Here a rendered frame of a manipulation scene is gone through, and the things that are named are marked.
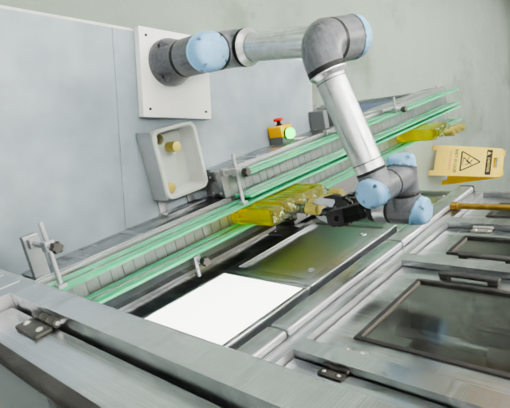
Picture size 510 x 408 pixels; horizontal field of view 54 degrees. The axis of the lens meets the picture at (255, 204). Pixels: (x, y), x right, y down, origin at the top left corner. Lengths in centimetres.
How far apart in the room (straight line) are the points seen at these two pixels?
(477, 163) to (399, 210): 356
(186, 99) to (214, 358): 137
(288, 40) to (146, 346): 112
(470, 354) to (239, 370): 76
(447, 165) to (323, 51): 378
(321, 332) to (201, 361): 81
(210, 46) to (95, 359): 115
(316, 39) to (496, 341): 77
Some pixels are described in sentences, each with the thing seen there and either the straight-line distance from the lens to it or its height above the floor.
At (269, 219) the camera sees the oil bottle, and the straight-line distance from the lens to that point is 157.
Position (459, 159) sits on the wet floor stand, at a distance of 493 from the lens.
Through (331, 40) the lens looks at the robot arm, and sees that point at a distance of 126.
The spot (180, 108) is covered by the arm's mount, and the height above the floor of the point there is 78.
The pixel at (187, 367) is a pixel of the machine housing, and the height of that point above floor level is 181.
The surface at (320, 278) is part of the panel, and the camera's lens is 136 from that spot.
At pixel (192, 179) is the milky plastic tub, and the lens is 171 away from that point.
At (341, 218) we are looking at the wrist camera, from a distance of 141.
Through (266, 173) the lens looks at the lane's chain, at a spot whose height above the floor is 88.
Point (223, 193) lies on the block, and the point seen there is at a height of 88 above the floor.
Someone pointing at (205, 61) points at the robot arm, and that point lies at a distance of 151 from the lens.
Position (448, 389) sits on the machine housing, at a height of 177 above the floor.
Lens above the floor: 212
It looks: 45 degrees down
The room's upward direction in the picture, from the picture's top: 92 degrees clockwise
